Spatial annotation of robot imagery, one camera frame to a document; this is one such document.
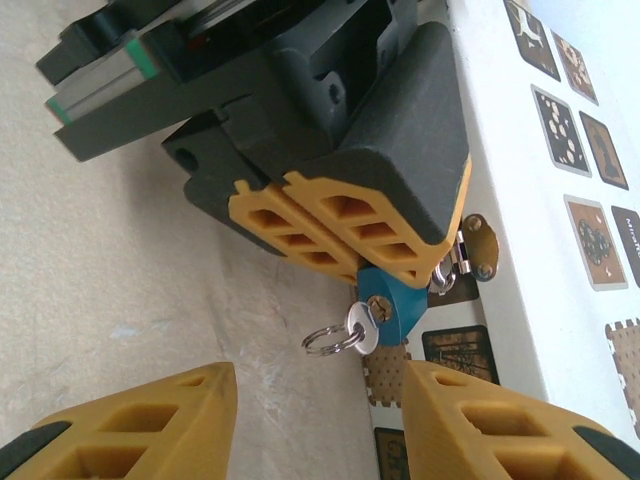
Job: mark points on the tan puzzle-edged sticker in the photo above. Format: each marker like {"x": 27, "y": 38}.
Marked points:
{"x": 625, "y": 360}
{"x": 385, "y": 375}

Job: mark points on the blue padlock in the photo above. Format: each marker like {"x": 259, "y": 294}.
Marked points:
{"x": 405, "y": 305}

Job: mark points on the brass hasp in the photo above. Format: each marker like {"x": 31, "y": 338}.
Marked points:
{"x": 482, "y": 245}

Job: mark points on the brown sticker heart pattern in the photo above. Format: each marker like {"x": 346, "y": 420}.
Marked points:
{"x": 595, "y": 242}

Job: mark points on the small silver key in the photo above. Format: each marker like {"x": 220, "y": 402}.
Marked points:
{"x": 367, "y": 335}

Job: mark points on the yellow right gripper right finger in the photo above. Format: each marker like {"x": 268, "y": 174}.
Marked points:
{"x": 435, "y": 440}

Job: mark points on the black sticker white lettering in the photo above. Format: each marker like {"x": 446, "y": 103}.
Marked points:
{"x": 629, "y": 245}

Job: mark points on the white box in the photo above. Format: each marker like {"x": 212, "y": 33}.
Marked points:
{"x": 515, "y": 200}

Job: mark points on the dark sticker tree picture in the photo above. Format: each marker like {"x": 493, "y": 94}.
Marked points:
{"x": 460, "y": 352}

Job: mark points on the brown sticker dark silhouette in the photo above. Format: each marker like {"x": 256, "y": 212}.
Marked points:
{"x": 605, "y": 150}

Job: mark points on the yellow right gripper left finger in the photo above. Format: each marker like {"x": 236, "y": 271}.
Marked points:
{"x": 200, "y": 415}

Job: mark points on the dark sticker tan lettering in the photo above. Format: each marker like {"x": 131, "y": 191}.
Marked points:
{"x": 392, "y": 452}

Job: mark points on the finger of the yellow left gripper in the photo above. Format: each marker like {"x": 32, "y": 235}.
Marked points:
{"x": 400, "y": 150}
{"x": 215, "y": 165}

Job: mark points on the dark sticker white bird pattern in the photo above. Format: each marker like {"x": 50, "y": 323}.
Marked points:
{"x": 532, "y": 40}

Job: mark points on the brown sticker pale pattern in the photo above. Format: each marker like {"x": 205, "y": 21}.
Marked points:
{"x": 575, "y": 67}

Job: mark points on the dark sticker white blobs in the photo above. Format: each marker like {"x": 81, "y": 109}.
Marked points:
{"x": 560, "y": 130}

